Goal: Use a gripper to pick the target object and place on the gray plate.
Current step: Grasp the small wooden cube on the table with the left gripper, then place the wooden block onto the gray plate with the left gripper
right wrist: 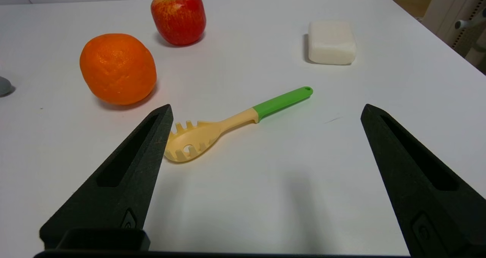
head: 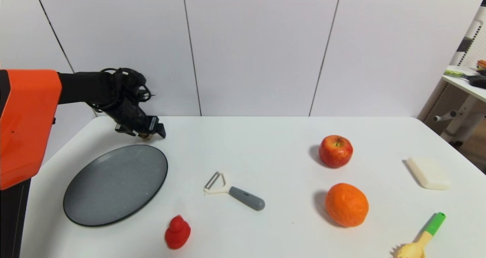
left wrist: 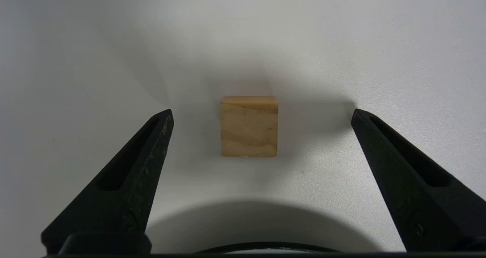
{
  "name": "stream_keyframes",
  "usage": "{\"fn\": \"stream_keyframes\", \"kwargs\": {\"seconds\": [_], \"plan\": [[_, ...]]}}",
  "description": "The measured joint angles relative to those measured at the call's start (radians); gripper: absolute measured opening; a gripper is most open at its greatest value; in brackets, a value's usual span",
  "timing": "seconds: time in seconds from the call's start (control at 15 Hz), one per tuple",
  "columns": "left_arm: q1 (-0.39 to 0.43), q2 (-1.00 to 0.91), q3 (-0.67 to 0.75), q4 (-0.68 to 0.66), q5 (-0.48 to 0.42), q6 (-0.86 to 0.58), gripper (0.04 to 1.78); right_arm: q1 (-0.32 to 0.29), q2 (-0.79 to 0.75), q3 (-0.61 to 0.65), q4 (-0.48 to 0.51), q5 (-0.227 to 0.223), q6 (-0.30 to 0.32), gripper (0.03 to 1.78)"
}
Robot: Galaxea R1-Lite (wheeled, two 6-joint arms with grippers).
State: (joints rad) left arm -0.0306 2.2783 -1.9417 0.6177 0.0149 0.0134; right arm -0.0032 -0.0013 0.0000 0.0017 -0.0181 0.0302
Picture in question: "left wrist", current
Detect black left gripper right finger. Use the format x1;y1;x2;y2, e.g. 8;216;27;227
351;108;486;252

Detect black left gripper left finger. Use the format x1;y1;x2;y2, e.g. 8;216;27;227
41;109;175;255

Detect small wooden cube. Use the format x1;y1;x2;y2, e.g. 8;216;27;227
220;96;279;158

